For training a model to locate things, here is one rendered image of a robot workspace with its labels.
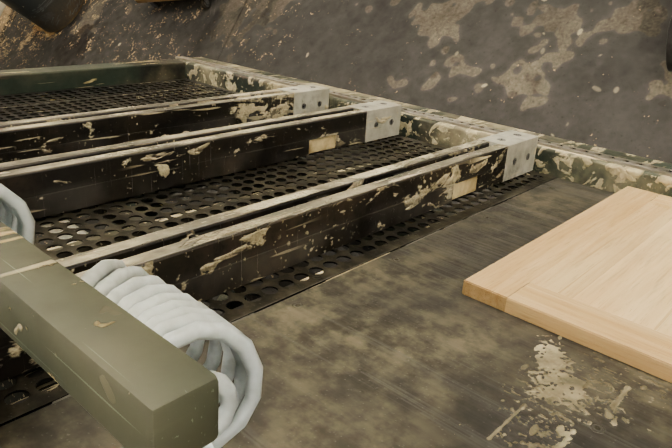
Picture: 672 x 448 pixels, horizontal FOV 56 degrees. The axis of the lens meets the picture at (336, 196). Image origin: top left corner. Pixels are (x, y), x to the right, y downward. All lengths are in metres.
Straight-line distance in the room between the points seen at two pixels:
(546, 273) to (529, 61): 1.86
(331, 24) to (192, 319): 3.01
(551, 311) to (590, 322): 0.04
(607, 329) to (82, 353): 0.62
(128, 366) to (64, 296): 0.04
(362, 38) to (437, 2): 0.38
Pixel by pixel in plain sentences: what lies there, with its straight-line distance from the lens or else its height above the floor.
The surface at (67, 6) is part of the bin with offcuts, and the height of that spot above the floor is 0.09.
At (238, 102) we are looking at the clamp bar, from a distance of 1.42.
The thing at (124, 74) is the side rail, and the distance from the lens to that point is 1.97.
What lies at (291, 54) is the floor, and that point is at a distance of 3.28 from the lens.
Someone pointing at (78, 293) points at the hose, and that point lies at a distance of 0.21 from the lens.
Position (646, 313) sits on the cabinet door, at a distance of 0.80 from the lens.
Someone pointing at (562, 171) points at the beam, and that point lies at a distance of 1.31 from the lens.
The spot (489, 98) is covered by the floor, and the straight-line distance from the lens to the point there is 2.59.
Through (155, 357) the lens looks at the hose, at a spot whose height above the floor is 1.90.
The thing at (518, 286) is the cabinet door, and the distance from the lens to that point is 0.79.
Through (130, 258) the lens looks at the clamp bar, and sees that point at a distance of 0.67.
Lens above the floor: 2.02
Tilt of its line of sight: 50 degrees down
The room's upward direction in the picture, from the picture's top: 47 degrees counter-clockwise
